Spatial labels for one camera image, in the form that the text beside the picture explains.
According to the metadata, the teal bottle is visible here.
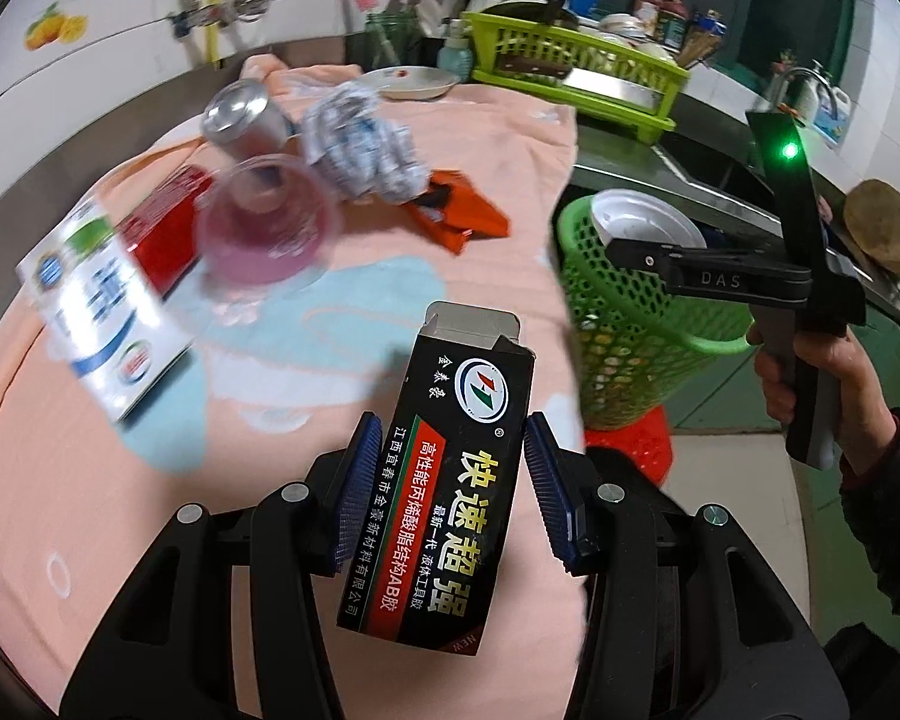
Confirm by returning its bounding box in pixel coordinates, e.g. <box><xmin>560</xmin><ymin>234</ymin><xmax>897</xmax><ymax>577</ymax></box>
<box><xmin>436</xmin><ymin>19</ymin><xmax>475</xmax><ymax>83</ymax></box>

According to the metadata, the green utensil holder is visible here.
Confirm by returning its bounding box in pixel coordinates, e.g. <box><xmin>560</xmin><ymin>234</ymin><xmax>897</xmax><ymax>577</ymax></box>
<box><xmin>364</xmin><ymin>11</ymin><xmax>421</xmax><ymax>68</ymax></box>

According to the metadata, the red cardboard box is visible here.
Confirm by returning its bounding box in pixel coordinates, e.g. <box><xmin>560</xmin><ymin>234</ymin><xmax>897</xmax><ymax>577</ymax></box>
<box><xmin>116</xmin><ymin>165</ymin><xmax>218</xmax><ymax>301</ymax></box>

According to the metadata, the white plate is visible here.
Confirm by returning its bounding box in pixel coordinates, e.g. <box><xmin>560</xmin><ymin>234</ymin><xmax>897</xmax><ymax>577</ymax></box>
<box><xmin>361</xmin><ymin>66</ymin><xmax>457</xmax><ymax>101</ymax></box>

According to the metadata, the white blue wrapper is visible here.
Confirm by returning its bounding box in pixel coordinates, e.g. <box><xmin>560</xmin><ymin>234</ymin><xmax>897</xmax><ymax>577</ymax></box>
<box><xmin>300</xmin><ymin>82</ymin><xmax>432</xmax><ymax>205</ymax></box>

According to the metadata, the red plastic stool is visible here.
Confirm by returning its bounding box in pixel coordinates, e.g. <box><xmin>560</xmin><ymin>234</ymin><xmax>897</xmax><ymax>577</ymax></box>
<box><xmin>585</xmin><ymin>403</ymin><xmax>672</xmax><ymax>485</ymax></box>

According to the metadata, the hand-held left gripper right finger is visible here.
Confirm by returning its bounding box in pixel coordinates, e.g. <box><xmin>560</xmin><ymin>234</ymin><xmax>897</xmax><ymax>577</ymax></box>
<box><xmin>523</xmin><ymin>412</ymin><xmax>845</xmax><ymax>720</ymax></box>

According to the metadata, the person's right hand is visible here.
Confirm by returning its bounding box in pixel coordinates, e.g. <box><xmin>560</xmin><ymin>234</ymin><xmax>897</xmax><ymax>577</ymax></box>
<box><xmin>746</xmin><ymin>322</ymin><xmax>900</xmax><ymax>458</ymax></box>

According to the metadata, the white plastic lid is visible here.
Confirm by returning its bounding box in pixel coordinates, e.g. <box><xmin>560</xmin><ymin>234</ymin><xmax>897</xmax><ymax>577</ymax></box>
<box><xmin>589</xmin><ymin>190</ymin><xmax>697</xmax><ymax>248</ymax></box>

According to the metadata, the black glue box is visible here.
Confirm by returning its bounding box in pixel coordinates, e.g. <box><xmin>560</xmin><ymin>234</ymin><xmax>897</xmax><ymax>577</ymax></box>
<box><xmin>336</xmin><ymin>301</ymin><xmax>537</xmax><ymax>655</ymax></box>

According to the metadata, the green dish rack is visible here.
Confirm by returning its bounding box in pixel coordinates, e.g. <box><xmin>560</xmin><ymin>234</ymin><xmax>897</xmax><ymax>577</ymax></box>
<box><xmin>461</xmin><ymin>9</ymin><xmax>691</xmax><ymax>145</ymax></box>

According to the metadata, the yellow hose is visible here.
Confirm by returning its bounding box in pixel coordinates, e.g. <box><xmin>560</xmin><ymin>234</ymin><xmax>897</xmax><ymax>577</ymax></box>
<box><xmin>206</xmin><ymin>0</ymin><xmax>233</xmax><ymax>65</ymax></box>

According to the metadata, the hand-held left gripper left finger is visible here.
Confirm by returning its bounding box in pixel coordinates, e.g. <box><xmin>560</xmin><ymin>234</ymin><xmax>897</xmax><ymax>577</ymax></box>
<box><xmin>60</xmin><ymin>411</ymin><xmax>387</xmax><ymax>720</ymax></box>

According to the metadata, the clear pink glass cup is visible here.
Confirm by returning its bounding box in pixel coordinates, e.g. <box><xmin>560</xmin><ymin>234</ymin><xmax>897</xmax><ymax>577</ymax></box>
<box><xmin>195</xmin><ymin>154</ymin><xmax>342</xmax><ymax>323</ymax></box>

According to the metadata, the dark wok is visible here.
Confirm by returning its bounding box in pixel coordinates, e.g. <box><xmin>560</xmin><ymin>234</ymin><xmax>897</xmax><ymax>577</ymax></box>
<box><xmin>484</xmin><ymin>0</ymin><xmax>582</xmax><ymax>29</ymax></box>

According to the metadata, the metal sink faucet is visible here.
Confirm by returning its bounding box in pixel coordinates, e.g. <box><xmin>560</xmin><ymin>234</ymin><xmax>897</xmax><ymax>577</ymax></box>
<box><xmin>769</xmin><ymin>64</ymin><xmax>826</xmax><ymax>117</ymax></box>

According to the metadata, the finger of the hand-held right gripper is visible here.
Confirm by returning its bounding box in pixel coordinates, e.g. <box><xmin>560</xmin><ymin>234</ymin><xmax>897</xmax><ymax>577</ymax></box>
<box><xmin>606</xmin><ymin>235</ymin><xmax>710</xmax><ymax>276</ymax></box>

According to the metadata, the blue detergent bottle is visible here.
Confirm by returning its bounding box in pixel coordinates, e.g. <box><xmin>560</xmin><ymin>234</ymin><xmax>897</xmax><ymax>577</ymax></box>
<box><xmin>814</xmin><ymin>82</ymin><xmax>852</xmax><ymax>147</ymax></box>

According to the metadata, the orange packet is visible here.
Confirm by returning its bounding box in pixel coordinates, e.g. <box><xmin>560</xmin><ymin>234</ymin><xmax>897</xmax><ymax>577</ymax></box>
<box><xmin>405</xmin><ymin>171</ymin><xmax>511</xmax><ymax>254</ymax></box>

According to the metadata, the green mesh basket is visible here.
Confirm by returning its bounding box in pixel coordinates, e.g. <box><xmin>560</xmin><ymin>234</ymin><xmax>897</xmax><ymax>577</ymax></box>
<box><xmin>555</xmin><ymin>193</ymin><xmax>755</xmax><ymax>428</ymax></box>

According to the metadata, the red soda can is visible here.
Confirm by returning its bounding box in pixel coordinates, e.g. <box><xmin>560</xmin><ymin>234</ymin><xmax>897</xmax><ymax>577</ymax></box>
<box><xmin>201</xmin><ymin>79</ymin><xmax>301</xmax><ymax>162</ymax></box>

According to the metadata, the pink blanket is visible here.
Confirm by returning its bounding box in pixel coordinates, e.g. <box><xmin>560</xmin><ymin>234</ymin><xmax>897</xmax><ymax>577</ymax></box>
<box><xmin>0</xmin><ymin>52</ymin><xmax>593</xmax><ymax>720</ymax></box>

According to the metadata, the stack of white bowls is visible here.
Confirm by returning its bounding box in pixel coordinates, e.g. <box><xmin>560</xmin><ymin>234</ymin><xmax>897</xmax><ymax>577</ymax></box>
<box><xmin>596</xmin><ymin>11</ymin><xmax>680</xmax><ymax>65</ymax></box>

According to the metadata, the person's right forearm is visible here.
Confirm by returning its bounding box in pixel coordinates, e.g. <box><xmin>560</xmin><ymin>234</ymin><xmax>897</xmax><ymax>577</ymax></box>
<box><xmin>838</xmin><ymin>409</ymin><xmax>900</xmax><ymax>623</ymax></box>

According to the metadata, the cleaver with wooden handle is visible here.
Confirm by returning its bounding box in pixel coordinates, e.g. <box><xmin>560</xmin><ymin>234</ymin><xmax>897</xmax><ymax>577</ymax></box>
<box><xmin>495</xmin><ymin>51</ymin><xmax>667</xmax><ymax>112</ymax></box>

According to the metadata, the brown rounded object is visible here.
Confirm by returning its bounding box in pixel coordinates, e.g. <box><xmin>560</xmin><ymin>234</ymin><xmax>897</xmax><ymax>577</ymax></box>
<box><xmin>844</xmin><ymin>178</ymin><xmax>900</xmax><ymax>275</ymax></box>

